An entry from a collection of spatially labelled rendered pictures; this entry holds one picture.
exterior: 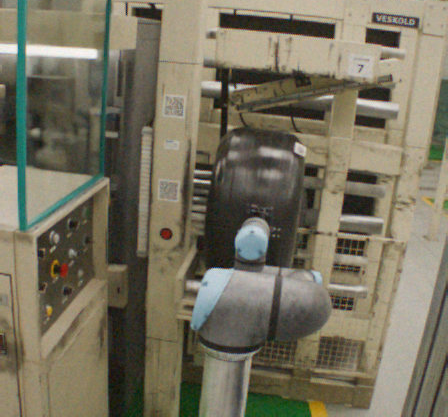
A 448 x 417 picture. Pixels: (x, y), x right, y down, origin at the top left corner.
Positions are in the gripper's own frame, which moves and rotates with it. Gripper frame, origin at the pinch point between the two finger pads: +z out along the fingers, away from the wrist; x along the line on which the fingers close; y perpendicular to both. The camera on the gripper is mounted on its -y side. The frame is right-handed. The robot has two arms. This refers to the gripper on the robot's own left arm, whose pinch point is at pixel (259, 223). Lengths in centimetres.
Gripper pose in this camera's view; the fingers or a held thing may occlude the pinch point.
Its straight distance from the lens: 161.9
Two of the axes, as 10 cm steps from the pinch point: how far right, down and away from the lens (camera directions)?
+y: 1.0, -9.8, -1.8
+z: 1.3, -1.6, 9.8
